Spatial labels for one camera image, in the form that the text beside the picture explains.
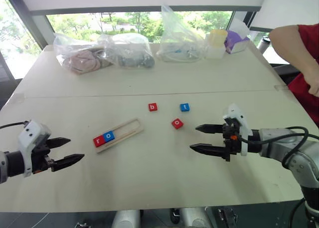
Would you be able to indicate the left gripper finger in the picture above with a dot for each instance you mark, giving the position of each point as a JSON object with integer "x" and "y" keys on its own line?
{"x": 67, "y": 161}
{"x": 58, "y": 142}

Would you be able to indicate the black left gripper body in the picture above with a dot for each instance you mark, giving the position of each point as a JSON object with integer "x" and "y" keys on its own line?
{"x": 40, "y": 158}

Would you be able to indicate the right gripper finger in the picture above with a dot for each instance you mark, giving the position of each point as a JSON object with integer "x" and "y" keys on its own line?
{"x": 211, "y": 129}
{"x": 211, "y": 150}

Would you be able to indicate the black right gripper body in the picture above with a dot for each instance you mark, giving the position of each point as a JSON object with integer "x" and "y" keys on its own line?
{"x": 230, "y": 143}

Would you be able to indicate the blue letter tile t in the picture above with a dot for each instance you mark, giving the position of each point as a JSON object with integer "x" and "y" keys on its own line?
{"x": 185, "y": 107}

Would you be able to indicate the red letter tile o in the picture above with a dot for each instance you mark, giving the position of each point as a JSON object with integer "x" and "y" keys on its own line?
{"x": 177, "y": 123}

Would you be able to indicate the red letter tile r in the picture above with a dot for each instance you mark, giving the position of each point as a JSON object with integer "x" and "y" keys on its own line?
{"x": 99, "y": 141}

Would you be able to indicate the blue letter tile o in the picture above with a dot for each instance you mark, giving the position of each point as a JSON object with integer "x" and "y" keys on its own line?
{"x": 109, "y": 136}

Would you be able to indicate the red letter tile b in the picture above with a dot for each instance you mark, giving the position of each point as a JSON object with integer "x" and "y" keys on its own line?
{"x": 152, "y": 107}

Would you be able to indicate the wooden letter tile holder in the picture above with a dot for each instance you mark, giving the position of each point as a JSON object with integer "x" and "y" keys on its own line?
{"x": 127, "y": 130}

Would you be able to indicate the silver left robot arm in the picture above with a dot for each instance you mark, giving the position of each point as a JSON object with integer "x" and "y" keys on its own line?
{"x": 10, "y": 164}

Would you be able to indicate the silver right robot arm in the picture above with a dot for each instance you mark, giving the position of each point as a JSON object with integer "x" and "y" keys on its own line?
{"x": 296, "y": 153}

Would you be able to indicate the silver rounded robot leg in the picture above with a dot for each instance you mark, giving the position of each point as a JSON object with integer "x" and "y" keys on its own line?
{"x": 194, "y": 218}
{"x": 127, "y": 219}

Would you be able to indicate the person's right hand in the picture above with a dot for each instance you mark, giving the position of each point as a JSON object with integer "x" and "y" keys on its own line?
{"x": 314, "y": 90}

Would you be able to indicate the small black rounded part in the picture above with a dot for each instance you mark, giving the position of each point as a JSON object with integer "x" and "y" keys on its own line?
{"x": 175, "y": 215}

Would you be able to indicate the translucent white plastic container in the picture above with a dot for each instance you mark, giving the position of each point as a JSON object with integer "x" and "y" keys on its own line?
{"x": 214, "y": 52}

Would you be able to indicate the plastic bag with pink cloth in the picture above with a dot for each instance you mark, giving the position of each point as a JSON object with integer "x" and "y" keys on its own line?
{"x": 79, "y": 59}

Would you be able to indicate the person in red shirt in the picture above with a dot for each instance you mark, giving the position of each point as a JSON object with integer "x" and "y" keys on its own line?
{"x": 310, "y": 105}

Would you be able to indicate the purple tissue box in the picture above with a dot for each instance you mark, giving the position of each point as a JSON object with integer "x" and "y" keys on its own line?
{"x": 235, "y": 42}

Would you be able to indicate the pale yellow plastic cup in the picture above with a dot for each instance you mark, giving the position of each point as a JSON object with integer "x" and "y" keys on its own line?
{"x": 218, "y": 37}

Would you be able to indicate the silver travel tumbler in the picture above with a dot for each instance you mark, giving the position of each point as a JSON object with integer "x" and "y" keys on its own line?
{"x": 263, "y": 44}

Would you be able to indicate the plastic bag with grey items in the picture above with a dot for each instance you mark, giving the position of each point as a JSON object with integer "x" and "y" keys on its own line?
{"x": 129, "y": 53}

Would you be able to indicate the narrow white roller blind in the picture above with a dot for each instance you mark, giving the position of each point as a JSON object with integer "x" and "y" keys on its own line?
{"x": 286, "y": 8}

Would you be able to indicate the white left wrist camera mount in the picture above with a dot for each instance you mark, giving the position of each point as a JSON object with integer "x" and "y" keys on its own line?
{"x": 31, "y": 135}

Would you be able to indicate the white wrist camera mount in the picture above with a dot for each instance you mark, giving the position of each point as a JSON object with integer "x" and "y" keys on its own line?
{"x": 240, "y": 118}
{"x": 31, "y": 135}

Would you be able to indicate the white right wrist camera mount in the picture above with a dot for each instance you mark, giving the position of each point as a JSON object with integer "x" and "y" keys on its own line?
{"x": 240, "y": 118}

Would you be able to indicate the grey metal bracket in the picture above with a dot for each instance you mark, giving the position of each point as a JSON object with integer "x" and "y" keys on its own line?
{"x": 225, "y": 218}

